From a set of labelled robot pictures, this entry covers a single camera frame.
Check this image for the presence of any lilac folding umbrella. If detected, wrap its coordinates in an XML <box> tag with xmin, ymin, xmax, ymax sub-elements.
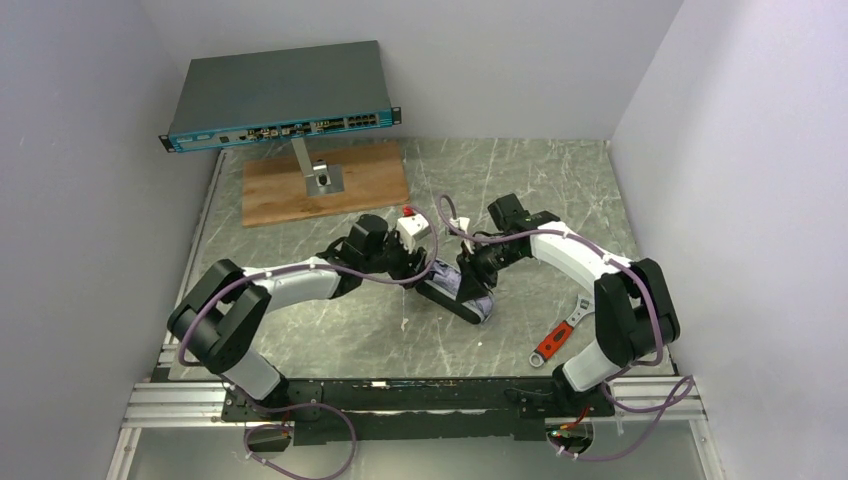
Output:
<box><xmin>428</xmin><ymin>260</ymin><xmax>495</xmax><ymax>324</ymax></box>

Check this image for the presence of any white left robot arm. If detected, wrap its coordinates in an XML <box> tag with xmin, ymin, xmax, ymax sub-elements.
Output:
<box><xmin>167</xmin><ymin>213</ymin><xmax>435</xmax><ymax>408</ymax></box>

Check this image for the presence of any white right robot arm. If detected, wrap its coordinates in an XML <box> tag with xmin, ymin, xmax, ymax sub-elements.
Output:
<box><xmin>441</xmin><ymin>194</ymin><xmax>680</xmax><ymax>399</ymax></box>

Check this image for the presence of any wooden base board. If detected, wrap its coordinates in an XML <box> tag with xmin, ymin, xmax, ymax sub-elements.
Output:
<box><xmin>242</xmin><ymin>142</ymin><xmax>410</xmax><ymax>227</ymax></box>

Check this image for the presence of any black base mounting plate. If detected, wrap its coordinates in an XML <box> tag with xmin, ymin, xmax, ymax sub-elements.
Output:
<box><xmin>221</xmin><ymin>376</ymin><xmax>615</xmax><ymax>446</ymax></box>

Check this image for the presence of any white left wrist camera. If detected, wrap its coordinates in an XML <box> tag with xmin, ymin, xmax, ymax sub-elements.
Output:
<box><xmin>395</xmin><ymin>206</ymin><xmax>431</xmax><ymax>253</ymax></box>

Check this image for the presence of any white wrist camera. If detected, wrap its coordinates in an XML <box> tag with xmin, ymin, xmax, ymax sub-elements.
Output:
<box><xmin>448</xmin><ymin>216</ymin><xmax>474</xmax><ymax>251</ymax></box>
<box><xmin>395</xmin><ymin>206</ymin><xmax>431</xmax><ymax>253</ymax></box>

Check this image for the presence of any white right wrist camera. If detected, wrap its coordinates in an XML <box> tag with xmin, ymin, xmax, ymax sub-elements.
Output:
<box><xmin>448</xmin><ymin>216</ymin><xmax>474</xmax><ymax>251</ymax></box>

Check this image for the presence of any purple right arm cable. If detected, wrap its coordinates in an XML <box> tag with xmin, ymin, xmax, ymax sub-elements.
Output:
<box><xmin>437</xmin><ymin>193</ymin><xmax>694</xmax><ymax>463</ymax></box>

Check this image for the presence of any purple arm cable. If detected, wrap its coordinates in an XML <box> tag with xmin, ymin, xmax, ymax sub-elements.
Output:
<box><xmin>437</xmin><ymin>193</ymin><xmax>694</xmax><ymax>463</ymax></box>
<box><xmin>177</xmin><ymin>221</ymin><xmax>440</xmax><ymax>480</ymax></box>

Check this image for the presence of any metal stand bracket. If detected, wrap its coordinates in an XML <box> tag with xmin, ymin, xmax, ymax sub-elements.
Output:
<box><xmin>291</xmin><ymin>137</ymin><xmax>345</xmax><ymax>197</ymax></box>

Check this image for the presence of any red handled adjustable wrench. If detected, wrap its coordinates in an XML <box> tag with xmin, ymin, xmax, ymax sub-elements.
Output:
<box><xmin>528</xmin><ymin>295</ymin><xmax>595</xmax><ymax>368</ymax></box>

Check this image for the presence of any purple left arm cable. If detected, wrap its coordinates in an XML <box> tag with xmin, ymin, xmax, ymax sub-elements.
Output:
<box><xmin>177</xmin><ymin>221</ymin><xmax>440</xmax><ymax>480</ymax></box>

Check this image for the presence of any grey network switch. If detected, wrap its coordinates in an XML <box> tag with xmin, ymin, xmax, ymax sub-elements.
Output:
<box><xmin>159</xmin><ymin>40</ymin><xmax>402</xmax><ymax>153</ymax></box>

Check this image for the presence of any aluminium rail frame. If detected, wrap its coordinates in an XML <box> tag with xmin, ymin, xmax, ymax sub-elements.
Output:
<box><xmin>108</xmin><ymin>376</ymin><xmax>723</xmax><ymax>479</ymax></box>

